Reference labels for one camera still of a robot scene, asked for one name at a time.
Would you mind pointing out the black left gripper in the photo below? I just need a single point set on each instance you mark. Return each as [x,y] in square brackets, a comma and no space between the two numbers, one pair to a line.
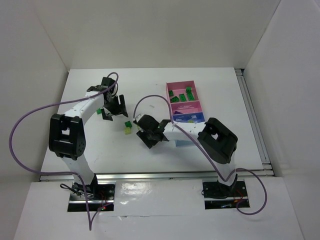
[116,108]

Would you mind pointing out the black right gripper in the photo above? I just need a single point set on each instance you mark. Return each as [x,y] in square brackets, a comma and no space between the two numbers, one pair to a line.
[146,135]

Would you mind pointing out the green square lego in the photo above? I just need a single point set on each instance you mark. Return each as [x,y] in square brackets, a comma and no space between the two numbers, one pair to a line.
[171,93]

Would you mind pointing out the green lego plate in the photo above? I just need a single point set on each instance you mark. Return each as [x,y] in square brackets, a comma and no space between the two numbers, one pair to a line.
[182,97]

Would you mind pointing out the multicolour compartment tray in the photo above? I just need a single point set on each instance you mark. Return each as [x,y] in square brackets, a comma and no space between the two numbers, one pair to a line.
[192,110]

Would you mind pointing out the green long lego brick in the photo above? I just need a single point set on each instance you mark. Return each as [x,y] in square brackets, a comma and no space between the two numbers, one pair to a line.
[190,96]

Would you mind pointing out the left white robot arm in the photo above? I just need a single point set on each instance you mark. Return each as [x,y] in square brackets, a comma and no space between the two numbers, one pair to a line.
[67,134]

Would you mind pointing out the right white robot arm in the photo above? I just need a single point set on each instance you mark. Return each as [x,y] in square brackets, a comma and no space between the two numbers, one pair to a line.
[215,140]

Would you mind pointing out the green square lego brick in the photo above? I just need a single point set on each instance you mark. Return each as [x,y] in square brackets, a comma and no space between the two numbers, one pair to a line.
[128,124]

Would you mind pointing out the light green lego brick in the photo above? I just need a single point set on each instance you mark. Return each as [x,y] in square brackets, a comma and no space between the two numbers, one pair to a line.
[127,131]

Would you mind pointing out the green lego in tray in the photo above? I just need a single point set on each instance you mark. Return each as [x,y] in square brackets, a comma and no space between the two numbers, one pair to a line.
[175,99]

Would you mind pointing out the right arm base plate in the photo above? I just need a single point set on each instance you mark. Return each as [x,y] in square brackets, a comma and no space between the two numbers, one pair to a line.
[218,197]

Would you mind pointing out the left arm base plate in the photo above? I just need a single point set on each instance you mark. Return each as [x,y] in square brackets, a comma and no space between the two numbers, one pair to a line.
[102,199]

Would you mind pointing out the aluminium front rail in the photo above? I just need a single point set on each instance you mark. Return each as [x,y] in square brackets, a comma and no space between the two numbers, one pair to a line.
[135,176]

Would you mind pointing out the aluminium side rail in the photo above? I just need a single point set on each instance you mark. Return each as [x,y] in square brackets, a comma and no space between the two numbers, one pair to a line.
[253,119]

